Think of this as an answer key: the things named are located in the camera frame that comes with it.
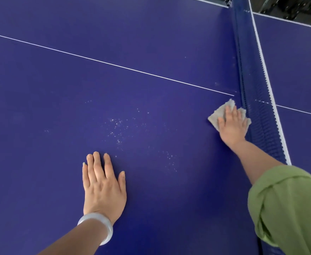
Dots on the person's left forearm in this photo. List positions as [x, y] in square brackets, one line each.
[75, 239]

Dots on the blue table tennis table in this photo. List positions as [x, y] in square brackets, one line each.
[91, 63]

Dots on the person's right forearm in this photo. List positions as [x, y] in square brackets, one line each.
[256, 161]

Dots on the grey cleaning cloth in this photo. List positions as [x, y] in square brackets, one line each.
[215, 116]

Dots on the black net post clamp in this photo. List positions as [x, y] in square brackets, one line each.
[229, 2]

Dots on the person's left hand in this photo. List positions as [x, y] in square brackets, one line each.
[103, 191]

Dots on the person's right hand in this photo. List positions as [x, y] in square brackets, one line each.
[233, 130]

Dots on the green right sleeve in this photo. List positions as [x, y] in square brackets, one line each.
[288, 209]

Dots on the dark table tennis net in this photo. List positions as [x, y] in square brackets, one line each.
[256, 82]

